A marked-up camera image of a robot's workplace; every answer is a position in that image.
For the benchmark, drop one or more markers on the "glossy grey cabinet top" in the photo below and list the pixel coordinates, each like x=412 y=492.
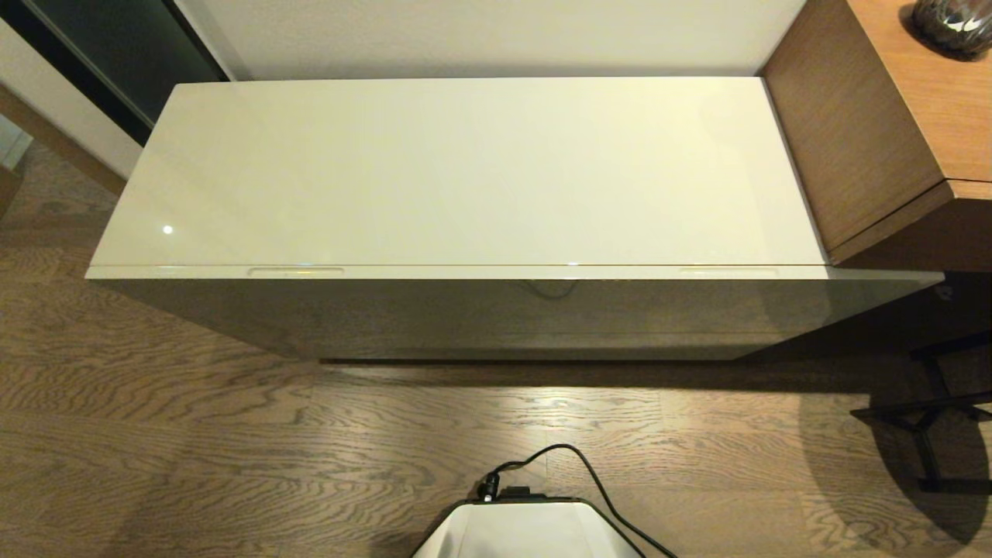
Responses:
x=465 y=170

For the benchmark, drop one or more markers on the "brown wooden desk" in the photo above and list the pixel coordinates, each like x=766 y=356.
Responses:
x=852 y=139

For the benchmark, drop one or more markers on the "dark glass door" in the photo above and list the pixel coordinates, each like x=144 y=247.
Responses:
x=116 y=54

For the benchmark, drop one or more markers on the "pale grey panel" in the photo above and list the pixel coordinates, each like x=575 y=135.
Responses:
x=12 y=143

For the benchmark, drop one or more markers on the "dark glass vase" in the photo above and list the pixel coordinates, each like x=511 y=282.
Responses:
x=953 y=27

